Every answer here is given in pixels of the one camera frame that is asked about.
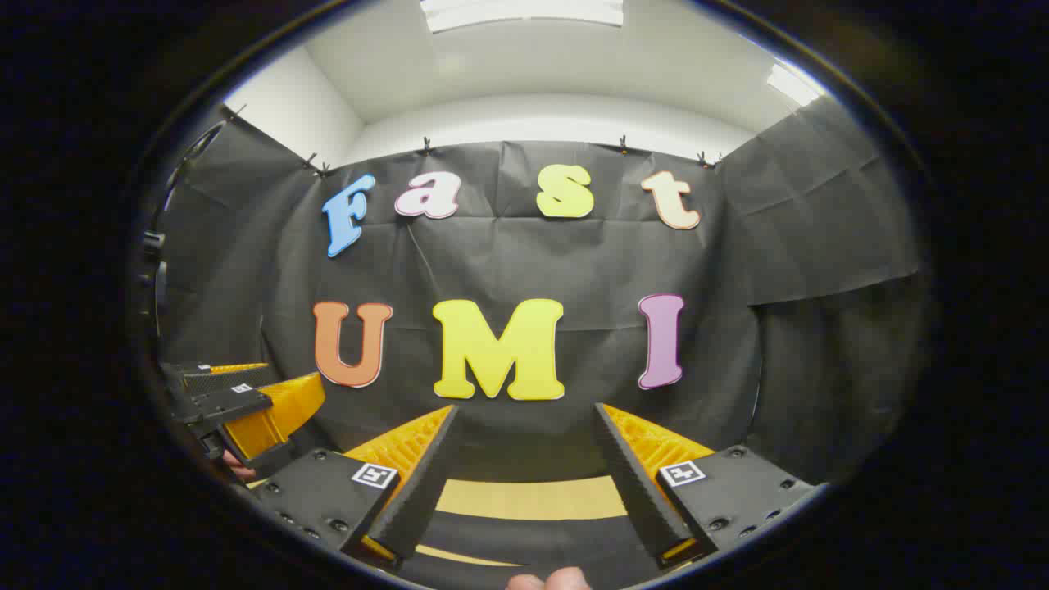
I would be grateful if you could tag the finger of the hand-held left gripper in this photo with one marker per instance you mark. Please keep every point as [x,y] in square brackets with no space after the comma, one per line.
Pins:
[233,403]
[229,379]

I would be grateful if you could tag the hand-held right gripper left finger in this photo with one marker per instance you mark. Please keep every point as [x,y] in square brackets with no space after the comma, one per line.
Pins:
[422,483]

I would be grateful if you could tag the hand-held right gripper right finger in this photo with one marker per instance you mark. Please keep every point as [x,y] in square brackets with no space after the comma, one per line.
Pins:
[631,483]

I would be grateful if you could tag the black backdrop cloth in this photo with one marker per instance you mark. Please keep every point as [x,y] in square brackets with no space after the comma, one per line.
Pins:
[492,262]

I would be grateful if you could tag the ceiling light panel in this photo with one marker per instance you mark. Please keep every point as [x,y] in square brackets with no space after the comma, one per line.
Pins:
[791,84]
[524,12]

